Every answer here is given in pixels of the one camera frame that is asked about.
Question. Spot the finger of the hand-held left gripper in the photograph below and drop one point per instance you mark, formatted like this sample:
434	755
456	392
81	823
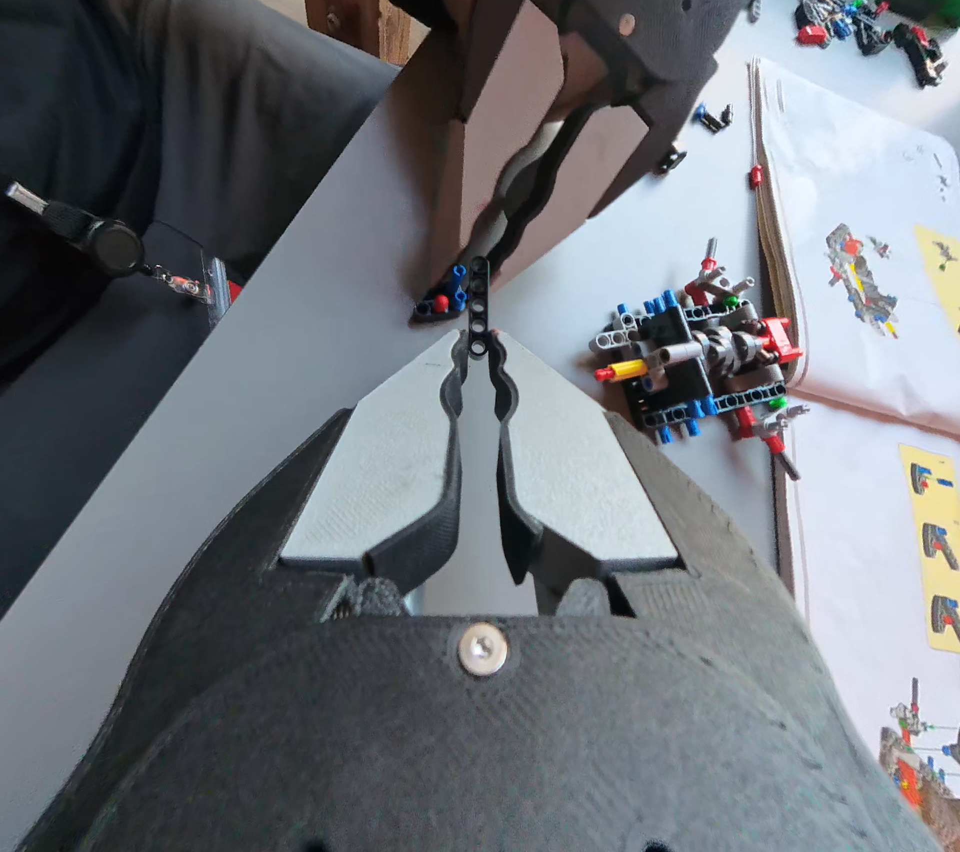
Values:
502	102
592	155

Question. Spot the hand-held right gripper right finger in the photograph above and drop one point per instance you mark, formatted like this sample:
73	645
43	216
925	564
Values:
585	477

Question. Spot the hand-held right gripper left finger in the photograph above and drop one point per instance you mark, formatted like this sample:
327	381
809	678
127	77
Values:
375	477

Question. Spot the black triangular lego piece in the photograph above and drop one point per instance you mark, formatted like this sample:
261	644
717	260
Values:
435	305

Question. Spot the black straight lego beam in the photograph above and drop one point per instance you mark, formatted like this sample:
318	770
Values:
478	312

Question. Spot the black bent lego beam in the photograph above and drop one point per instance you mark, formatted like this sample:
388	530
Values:
670	161

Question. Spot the blue and black lego pin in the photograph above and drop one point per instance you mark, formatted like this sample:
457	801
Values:
706	119

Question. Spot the lego chassis assembly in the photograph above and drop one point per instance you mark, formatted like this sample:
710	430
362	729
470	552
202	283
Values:
675	357

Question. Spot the red lego bush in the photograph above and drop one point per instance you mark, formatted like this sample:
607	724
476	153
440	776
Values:
756	177

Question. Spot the lego instruction booklet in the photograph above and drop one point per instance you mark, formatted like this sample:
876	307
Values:
847	155

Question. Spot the pile of loose lego pieces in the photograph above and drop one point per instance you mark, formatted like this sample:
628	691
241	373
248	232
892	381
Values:
870	31

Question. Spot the person's grey trousers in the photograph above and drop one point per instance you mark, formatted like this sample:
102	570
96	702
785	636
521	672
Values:
225	117

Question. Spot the black badge reel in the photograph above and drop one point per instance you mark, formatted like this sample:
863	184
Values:
112	249

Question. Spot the person's black jacket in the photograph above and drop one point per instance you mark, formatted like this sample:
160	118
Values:
45	80

